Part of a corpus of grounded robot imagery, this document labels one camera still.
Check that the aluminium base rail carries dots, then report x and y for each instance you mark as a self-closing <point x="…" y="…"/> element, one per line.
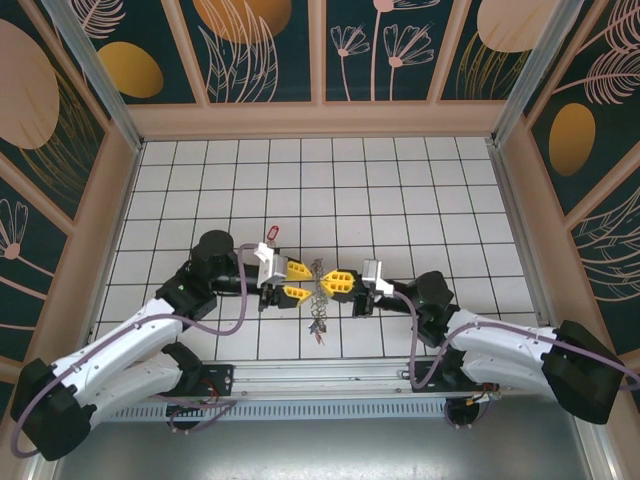
<point x="320" y="372"/>

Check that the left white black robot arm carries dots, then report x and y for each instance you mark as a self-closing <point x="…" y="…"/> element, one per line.
<point x="125" y="330"/>

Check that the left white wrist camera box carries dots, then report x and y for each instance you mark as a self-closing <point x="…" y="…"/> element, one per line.
<point x="270" y="267"/>

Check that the aluminium frame post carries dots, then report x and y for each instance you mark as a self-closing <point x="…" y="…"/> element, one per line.
<point x="102" y="75"/>
<point x="530" y="75"/>

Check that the aluminium side rail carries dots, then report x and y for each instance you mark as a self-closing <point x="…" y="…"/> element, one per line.
<point x="517" y="225"/>

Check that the grey sheet metal panel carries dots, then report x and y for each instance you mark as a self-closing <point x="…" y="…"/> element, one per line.
<point x="320" y="450"/>

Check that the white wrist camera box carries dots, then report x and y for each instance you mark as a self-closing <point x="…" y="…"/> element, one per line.
<point x="270" y="267"/>
<point x="375" y="275"/>

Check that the dark key with red tag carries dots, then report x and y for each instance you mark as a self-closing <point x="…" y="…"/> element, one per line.
<point x="272" y="232"/>

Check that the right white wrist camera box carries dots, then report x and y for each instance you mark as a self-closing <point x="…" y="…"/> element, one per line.
<point x="375" y="275"/>

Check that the blue plastic key tag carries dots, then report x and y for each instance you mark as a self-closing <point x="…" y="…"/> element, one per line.
<point x="313" y="328"/>

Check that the grey disc keyring with loops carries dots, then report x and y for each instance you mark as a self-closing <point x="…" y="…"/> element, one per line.
<point x="320" y="300"/>

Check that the red plastic key tag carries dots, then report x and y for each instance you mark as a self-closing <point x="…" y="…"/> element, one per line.
<point x="320" y="339"/>

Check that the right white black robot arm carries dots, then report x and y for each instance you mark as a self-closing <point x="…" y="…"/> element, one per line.
<point x="500" y="335"/>

